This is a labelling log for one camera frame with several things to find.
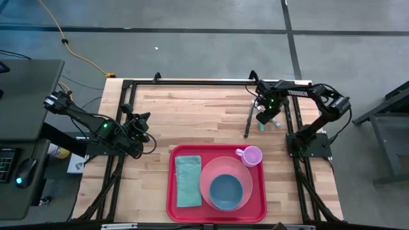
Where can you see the teal cloth napkin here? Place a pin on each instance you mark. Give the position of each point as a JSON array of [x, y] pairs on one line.
[[188, 182]]

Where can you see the lilac plastic mug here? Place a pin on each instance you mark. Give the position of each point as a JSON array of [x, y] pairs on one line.
[[252, 157]]

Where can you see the yellow white bottle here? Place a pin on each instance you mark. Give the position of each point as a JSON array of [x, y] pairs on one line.
[[60, 152]]

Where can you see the black caster wheel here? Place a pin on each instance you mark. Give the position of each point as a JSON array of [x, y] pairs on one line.
[[44, 201]]

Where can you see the grey office desk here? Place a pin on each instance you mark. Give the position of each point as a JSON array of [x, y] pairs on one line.
[[28, 96]]

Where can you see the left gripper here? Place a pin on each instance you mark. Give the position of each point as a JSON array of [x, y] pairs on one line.
[[137, 127]]

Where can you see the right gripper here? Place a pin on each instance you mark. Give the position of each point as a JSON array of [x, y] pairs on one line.
[[271, 99]]

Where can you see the dark metal knife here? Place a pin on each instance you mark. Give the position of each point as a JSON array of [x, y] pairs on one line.
[[248, 123]]

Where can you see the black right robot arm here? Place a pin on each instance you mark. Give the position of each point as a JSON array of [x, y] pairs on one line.
[[297, 93]]

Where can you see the black backlit keyboard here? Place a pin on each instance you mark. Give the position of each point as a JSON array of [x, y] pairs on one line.
[[4, 166]]

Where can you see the blue plastic bowl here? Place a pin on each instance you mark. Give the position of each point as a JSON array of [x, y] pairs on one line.
[[226, 192]]

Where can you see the silver metal bracket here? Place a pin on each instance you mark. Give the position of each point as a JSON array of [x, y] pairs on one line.
[[297, 227], [119, 226]]

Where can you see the pink round plate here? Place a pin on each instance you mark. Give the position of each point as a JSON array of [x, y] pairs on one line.
[[223, 166]]

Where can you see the white printed paper sheet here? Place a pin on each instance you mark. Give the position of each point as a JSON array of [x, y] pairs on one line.
[[76, 164]]

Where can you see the black computer mouse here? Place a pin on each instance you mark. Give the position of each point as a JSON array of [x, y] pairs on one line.
[[25, 172]]

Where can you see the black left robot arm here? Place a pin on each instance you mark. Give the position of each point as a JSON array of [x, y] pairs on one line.
[[83, 116]]

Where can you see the black metal side table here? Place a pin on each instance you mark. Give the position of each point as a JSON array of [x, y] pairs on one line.
[[383, 147]]

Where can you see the red plastic tray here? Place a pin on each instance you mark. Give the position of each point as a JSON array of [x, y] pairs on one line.
[[191, 214]]

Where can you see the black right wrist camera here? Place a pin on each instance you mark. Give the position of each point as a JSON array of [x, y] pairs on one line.
[[264, 118]]

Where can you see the black aluminium table frame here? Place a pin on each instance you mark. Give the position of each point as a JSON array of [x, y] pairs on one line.
[[191, 82]]

